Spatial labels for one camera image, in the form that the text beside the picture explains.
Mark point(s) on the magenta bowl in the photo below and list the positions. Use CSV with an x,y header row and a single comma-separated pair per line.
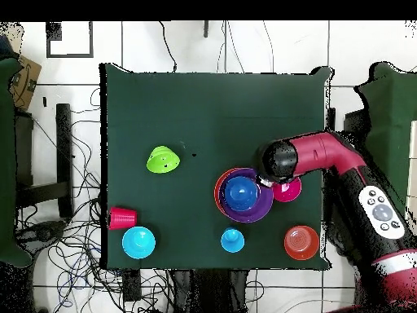
x,y
288,192

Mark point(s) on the purple bowl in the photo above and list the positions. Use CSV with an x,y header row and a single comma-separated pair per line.
x,y
260,208

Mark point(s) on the dark blue bowl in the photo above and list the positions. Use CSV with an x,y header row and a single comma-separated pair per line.
x,y
241,194

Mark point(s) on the wide orange bowl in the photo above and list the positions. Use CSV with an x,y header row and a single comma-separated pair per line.
x,y
216,195

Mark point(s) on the light blue cup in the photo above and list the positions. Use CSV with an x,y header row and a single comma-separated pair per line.
x,y
232,241

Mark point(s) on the small green bowl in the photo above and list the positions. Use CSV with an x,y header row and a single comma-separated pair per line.
x,y
163,160

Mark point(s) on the light blue bowl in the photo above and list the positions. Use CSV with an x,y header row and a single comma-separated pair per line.
x,y
138,243

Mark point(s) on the red cup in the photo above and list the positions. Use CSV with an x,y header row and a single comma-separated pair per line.
x,y
123,218

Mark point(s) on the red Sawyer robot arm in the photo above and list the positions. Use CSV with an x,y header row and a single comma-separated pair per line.
x,y
342,182

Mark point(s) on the deep orange bowl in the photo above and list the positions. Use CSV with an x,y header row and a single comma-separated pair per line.
x,y
301,243

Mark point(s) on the dark green tablecloth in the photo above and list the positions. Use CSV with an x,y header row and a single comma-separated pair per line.
x,y
211,107

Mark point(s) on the black metal stand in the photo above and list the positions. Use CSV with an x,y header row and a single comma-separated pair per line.
x,y
64,146
355,122

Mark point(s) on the green cloth side table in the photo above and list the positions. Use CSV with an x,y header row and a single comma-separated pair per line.
x,y
391,130
6,163

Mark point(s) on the black box on floor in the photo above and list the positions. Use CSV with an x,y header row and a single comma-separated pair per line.
x,y
132,285

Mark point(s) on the grey machine base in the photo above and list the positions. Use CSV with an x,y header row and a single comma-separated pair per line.
x,y
42,231

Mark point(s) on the cardboard box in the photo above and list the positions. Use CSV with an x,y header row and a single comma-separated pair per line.
x,y
24,84

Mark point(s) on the black post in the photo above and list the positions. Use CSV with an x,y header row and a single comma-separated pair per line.
x,y
206,29

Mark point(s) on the black square frame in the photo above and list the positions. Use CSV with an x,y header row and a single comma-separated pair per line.
x,y
91,39

